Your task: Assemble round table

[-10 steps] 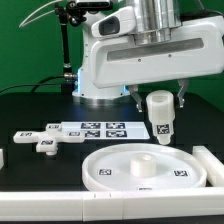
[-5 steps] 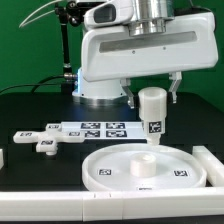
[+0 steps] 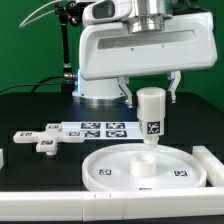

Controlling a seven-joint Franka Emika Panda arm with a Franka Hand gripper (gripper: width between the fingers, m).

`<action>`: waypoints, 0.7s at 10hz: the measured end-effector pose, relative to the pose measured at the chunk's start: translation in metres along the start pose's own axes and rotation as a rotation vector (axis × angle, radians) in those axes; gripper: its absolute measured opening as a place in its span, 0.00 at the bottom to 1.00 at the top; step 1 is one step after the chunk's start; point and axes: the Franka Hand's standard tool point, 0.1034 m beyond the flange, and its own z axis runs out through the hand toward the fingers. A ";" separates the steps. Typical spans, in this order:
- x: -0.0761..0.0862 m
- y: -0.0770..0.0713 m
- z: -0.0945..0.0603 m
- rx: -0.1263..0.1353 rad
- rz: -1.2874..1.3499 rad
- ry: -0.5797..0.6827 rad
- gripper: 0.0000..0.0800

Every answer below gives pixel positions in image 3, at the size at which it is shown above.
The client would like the white cable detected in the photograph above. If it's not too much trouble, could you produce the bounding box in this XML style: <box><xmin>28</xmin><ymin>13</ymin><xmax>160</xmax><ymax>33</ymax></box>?
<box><xmin>18</xmin><ymin>0</ymin><xmax>69</xmax><ymax>29</ymax></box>

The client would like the white round table top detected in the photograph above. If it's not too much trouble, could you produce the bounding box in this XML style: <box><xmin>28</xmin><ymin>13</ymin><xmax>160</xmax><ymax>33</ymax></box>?
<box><xmin>82</xmin><ymin>143</ymin><xmax>207</xmax><ymax>191</ymax></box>

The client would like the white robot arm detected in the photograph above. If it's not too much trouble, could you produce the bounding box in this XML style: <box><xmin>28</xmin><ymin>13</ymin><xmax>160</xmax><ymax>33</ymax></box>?
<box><xmin>74</xmin><ymin>0</ymin><xmax>217</xmax><ymax>107</ymax></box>

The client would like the white fence bar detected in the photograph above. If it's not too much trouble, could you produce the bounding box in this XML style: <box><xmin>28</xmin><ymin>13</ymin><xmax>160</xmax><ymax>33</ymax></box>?
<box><xmin>193</xmin><ymin>146</ymin><xmax>224</xmax><ymax>187</ymax></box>
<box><xmin>0</xmin><ymin>187</ymin><xmax>224</xmax><ymax>221</ymax></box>

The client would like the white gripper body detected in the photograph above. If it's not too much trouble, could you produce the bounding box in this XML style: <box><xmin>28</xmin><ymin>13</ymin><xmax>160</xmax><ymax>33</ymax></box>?
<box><xmin>79</xmin><ymin>12</ymin><xmax>217</xmax><ymax>80</ymax></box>

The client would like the black cable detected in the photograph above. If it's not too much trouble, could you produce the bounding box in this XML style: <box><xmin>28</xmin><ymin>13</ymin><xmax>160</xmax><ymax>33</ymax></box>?
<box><xmin>0</xmin><ymin>74</ymin><xmax>68</xmax><ymax>95</ymax></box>

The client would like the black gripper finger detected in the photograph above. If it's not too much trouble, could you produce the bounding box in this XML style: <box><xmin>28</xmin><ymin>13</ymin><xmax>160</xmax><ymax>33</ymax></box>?
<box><xmin>118</xmin><ymin>77</ymin><xmax>133</xmax><ymax>108</ymax></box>
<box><xmin>167</xmin><ymin>71</ymin><xmax>181</xmax><ymax>103</ymax></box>

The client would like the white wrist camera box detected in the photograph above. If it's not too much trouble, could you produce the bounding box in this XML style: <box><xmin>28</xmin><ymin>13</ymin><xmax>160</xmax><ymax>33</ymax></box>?
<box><xmin>83</xmin><ymin>0</ymin><xmax>132</xmax><ymax>25</ymax></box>

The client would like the white right fence bar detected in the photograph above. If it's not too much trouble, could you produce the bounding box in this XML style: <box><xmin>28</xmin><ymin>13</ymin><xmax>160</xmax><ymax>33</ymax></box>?
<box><xmin>193</xmin><ymin>146</ymin><xmax>224</xmax><ymax>187</ymax></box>

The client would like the white cross-shaped table base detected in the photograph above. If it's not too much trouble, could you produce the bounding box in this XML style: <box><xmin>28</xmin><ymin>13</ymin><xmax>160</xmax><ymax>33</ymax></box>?
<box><xmin>13</xmin><ymin>123</ymin><xmax>85</xmax><ymax>156</ymax></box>

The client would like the white left fence piece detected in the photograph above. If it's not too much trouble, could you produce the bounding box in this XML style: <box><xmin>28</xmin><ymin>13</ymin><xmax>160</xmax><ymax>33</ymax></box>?
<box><xmin>0</xmin><ymin>149</ymin><xmax>4</xmax><ymax>170</ymax></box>

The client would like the white front fence bar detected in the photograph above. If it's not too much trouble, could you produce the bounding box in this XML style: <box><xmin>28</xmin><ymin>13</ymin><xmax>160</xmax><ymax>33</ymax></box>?
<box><xmin>0</xmin><ymin>187</ymin><xmax>224</xmax><ymax>221</ymax></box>

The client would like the white marker tag sheet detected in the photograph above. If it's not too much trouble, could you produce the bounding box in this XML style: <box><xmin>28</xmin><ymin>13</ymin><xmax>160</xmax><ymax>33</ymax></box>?
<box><xmin>62</xmin><ymin>122</ymin><xmax>142</xmax><ymax>139</ymax></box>

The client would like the black camera stand pole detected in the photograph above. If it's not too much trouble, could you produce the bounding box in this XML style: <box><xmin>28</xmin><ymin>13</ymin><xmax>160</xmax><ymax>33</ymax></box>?
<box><xmin>55</xmin><ymin>0</ymin><xmax>84</xmax><ymax>95</ymax></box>

